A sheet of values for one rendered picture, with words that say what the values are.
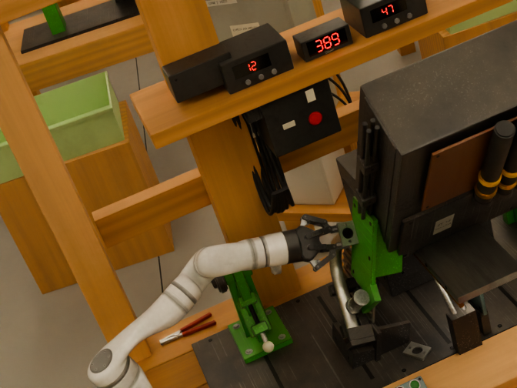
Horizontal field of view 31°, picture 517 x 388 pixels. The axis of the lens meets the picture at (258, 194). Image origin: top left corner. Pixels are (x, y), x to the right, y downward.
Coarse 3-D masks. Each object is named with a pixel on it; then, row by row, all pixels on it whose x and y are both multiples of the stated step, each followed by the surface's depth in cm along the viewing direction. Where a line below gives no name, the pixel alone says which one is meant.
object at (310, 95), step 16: (288, 96) 214; (304, 96) 215; (320, 96) 216; (272, 112) 214; (288, 112) 216; (304, 112) 217; (320, 112) 218; (336, 112) 220; (272, 128) 216; (288, 128) 217; (304, 128) 219; (320, 128) 220; (336, 128) 222; (272, 144) 218; (288, 144) 219; (304, 144) 221
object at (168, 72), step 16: (208, 48) 213; (224, 48) 210; (176, 64) 211; (192, 64) 208; (208, 64) 208; (176, 80) 207; (192, 80) 209; (208, 80) 210; (176, 96) 209; (192, 96) 210
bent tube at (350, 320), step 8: (336, 224) 214; (352, 224) 215; (344, 232) 218; (352, 232) 215; (336, 240) 218; (344, 240) 213; (352, 240) 214; (336, 256) 223; (336, 264) 224; (336, 272) 224; (336, 280) 224; (344, 280) 224; (336, 288) 224; (344, 288) 223; (344, 296) 222; (344, 304) 222; (344, 312) 222; (344, 320) 222; (352, 320) 221
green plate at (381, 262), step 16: (352, 208) 214; (368, 224) 206; (368, 240) 208; (352, 256) 219; (368, 256) 210; (384, 256) 210; (400, 256) 212; (352, 272) 221; (368, 272) 212; (384, 272) 212; (400, 272) 214
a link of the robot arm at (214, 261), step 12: (252, 240) 209; (204, 252) 204; (216, 252) 204; (228, 252) 205; (240, 252) 206; (252, 252) 207; (264, 252) 208; (204, 264) 203; (216, 264) 203; (228, 264) 205; (240, 264) 206; (252, 264) 208; (264, 264) 209; (216, 276) 205
